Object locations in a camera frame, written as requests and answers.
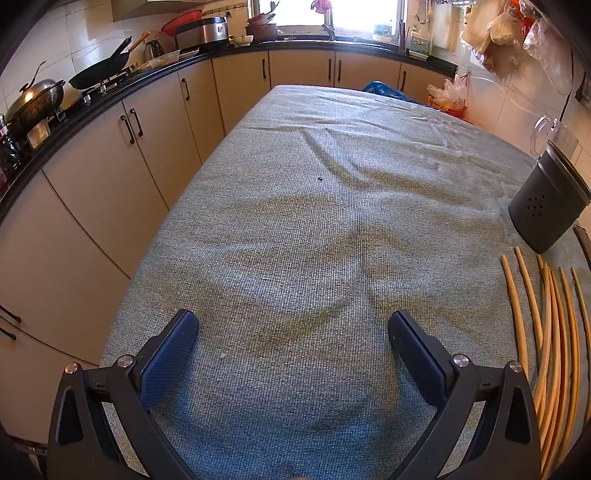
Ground food container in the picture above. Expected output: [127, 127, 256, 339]
[139, 48, 200, 71]

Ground clear bag with orange contents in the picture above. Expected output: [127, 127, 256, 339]
[427, 76, 469, 112]

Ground stainless steel rice cooker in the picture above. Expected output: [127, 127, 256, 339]
[174, 16, 230, 51]

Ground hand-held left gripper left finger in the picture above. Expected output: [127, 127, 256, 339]
[46, 309, 199, 480]

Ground red plastic basket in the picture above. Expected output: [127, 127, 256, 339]
[429, 104, 468, 120]

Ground dark grey chopstick holder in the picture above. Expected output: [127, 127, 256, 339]
[508, 140, 591, 254]

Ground grey-blue table cloth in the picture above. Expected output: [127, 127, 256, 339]
[99, 84, 591, 480]

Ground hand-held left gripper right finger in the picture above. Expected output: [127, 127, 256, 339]
[388, 310, 542, 480]

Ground black kitchen countertop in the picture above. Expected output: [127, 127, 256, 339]
[0, 39, 458, 217]

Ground steel kitchen faucet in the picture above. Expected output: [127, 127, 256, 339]
[318, 7, 339, 41]

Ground brown clay pot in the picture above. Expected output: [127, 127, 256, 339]
[245, 22, 279, 42]

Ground black wok with wooden handle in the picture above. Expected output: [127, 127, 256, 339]
[68, 31, 151, 90]

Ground bunch of hanging plastic bags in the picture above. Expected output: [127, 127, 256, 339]
[459, 0, 578, 95]

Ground gas stove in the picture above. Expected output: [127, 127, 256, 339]
[55, 65, 139, 118]

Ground clear glass mug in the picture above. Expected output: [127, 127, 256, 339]
[530, 113, 579, 161]

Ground steel wok with lid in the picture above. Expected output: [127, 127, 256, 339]
[4, 61, 66, 139]

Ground blue plastic bag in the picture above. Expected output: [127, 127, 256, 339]
[362, 80, 420, 103]

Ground white cutting board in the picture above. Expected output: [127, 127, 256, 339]
[431, 2, 461, 50]

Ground red plastic colander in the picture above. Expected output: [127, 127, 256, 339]
[161, 11, 200, 38]

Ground kitchen window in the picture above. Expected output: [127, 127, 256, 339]
[249, 0, 407, 38]

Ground bunch of wooden chopsticks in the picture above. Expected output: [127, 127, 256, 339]
[500, 246, 591, 480]

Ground beige base cabinets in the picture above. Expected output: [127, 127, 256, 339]
[0, 50, 458, 448]

